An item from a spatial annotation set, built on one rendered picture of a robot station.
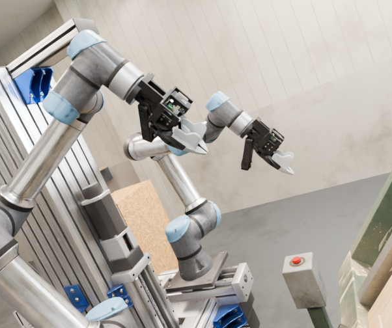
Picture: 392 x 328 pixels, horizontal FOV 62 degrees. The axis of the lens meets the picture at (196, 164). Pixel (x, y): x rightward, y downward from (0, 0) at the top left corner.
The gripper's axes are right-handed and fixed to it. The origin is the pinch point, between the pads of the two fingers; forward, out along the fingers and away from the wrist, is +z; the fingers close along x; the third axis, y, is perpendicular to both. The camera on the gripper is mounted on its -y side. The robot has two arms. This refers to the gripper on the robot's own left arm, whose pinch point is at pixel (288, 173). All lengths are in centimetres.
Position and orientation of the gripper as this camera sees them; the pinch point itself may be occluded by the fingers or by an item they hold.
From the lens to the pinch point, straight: 110.2
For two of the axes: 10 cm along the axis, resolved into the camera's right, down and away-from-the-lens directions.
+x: 3.8, -3.3, 8.6
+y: 5.5, -6.7, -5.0
